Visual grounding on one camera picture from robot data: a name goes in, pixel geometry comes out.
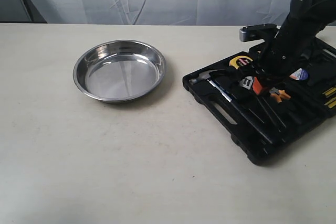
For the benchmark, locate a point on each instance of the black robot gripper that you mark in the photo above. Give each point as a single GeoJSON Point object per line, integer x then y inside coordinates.
{"type": "Point", "coordinates": [279, 57]}

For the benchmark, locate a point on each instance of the adjustable wrench black handle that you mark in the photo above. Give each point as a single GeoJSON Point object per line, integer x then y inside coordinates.
{"type": "Point", "coordinates": [247, 83]}

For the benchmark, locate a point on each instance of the black plastic tool case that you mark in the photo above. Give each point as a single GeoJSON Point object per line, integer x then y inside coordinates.
{"type": "Point", "coordinates": [319, 62]}

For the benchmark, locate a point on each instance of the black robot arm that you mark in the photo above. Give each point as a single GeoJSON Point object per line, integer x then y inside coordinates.
{"type": "Point", "coordinates": [322, 11]}

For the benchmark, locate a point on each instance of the yellow tape measure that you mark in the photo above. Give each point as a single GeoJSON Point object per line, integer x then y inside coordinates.
{"type": "Point", "coordinates": [240, 61]}

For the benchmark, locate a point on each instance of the electrical tape roll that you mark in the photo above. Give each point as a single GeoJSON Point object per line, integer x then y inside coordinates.
{"type": "Point", "coordinates": [299, 75]}

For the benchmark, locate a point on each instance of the yellow black screwdriver upper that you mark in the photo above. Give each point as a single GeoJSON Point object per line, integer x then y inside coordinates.
{"type": "Point", "coordinates": [330, 92]}

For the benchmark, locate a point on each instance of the yellow black screwdriver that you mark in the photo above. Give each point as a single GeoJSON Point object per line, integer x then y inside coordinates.
{"type": "Point", "coordinates": [330, 92]}
{"type": "Point", "coordinates": [331, 103]}

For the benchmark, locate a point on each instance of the yellow black screwdriver lower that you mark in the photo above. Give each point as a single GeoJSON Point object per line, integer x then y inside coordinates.
{"type": "Point", "coordinates": [331, 103]}

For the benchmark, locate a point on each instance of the round stainless steel pan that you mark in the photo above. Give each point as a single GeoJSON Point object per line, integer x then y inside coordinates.
{"type": "Point", "coordinates": [119, 71]}

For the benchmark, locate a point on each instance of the pliers yellow black handles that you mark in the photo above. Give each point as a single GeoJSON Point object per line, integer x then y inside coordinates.
{"type": "Point", "coordinates": [291, 107]}

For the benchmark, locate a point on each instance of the claw hammer black handle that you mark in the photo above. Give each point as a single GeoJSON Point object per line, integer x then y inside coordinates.
{"type": "Point", "coordinates": [258, 126]}

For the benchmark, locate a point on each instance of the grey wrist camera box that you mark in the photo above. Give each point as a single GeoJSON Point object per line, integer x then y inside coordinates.
{"type": "Point", "coordinates": [258, 32]}

